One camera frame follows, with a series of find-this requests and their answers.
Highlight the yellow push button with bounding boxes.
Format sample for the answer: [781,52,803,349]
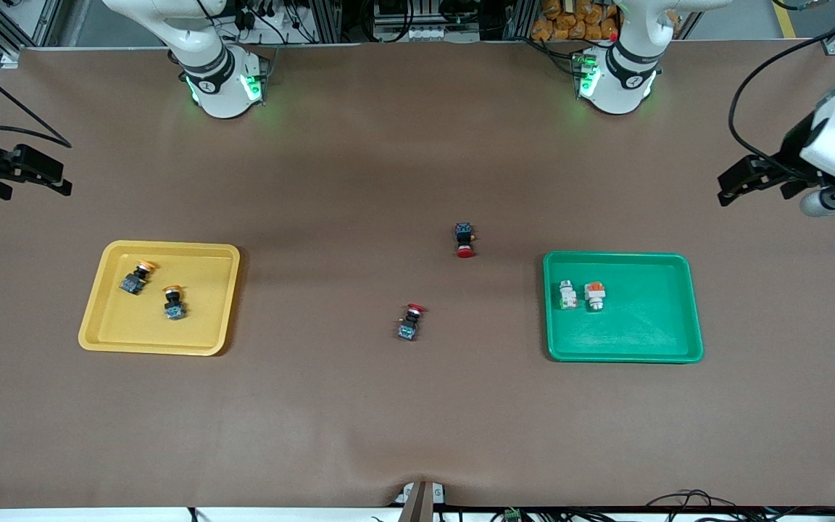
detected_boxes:
[119,260,156,296]
[162,284,187,322]

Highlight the green plastic tray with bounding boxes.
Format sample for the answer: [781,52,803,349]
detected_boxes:
[542,251,705,364]

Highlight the yellow plastic tray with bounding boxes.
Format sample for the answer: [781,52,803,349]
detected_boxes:
[78,240,241,357]

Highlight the orange snack bags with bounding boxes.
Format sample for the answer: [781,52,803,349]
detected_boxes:
[531,0,620,42]

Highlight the red push button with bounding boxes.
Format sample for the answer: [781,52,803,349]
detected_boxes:
[454,222,478,260]
[397,303,426,342]

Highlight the white power strip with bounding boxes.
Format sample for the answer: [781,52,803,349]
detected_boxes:
[373,24,481,43]

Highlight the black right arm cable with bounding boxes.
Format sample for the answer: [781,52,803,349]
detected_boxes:
[0,51,72,149]

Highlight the black cable bundle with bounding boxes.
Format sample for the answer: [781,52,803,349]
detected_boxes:
[642,489,835,522]

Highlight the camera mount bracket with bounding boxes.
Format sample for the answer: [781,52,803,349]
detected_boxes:
[394,480,447,522]

